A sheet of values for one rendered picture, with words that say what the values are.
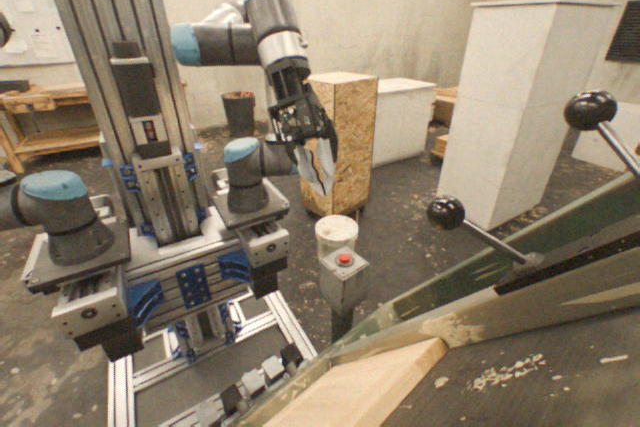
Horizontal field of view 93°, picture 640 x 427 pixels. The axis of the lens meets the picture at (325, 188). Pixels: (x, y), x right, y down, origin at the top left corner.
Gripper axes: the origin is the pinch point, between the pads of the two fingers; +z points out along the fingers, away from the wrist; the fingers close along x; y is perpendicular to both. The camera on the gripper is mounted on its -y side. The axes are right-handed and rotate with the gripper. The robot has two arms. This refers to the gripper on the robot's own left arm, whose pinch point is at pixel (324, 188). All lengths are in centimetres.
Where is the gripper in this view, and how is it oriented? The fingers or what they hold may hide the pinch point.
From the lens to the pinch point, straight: 51.0
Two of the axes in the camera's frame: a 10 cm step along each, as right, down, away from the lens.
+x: 9.4, -2.7, -2.2
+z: 2.8, 9.6, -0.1
